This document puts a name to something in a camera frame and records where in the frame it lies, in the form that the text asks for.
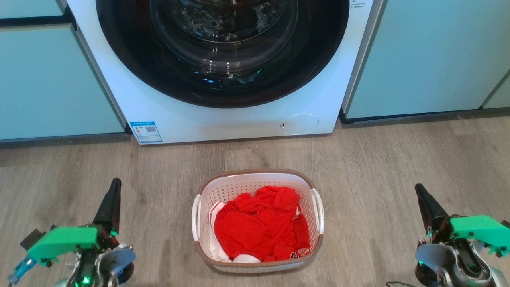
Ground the red mesh garment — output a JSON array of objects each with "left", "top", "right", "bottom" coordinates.
[{"left": 214, "top": 186, "right": 311, "bottom": 262}]

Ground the round white filter cover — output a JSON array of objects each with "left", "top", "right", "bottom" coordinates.
[{"left": 280, "top": 114, "right": 319, "bottom": 135}]

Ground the wide pale green cabinet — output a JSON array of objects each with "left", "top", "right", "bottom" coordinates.
[{"left": 343, "top": 0, "right": 510, "bottom": 119}]

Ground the white perforated laundry basket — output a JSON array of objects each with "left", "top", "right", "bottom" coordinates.
[{"left": 191, "top": 169, "right": 325, "bottom": 273}]

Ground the small pale green cabinet drawer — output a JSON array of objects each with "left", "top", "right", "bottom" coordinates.
[{"left": 0, "top": 0, "right": 67, "bottom": 19}]

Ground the black round washer door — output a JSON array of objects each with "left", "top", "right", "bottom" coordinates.
[{"left": 96, "top": 0, "right": 350, "bottom": 108}]

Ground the blue energy label sticker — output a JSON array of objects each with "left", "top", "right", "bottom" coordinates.
[{"left": 130, "top": 121, "right": 163, "bottom": 144}]

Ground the narrow pale green cabinet panel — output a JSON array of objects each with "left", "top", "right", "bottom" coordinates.
[{"left": 481, "top": 74, "right": 510, "bottom": 109}]

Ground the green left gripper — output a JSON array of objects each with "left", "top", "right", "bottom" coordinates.
[{"left": 27, "top": 178, "right": 122, "bottom": 264}]

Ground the white garment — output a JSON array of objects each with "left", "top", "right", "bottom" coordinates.
[{"left": 209, "top": 201, "right": 261, "bottom": 263}]

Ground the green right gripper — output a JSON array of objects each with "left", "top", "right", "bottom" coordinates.
[{"left": 415, "top": 183, "right": 510, "bottom": 256}]

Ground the blue-plug left camera cable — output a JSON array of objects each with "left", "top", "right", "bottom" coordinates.
[{"left": 7, "top": 256, "right": 37, "bottom": 284}]

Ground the large pale green cabinet door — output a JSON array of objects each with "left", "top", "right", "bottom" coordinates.
[{"left": 0, "top": 24, "right": 126, "bottom": 141}]

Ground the white front-load washing machine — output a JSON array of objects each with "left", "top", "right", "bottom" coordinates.
[{"left": 66, "top": 0, "right": 385, "bottom": 145}]

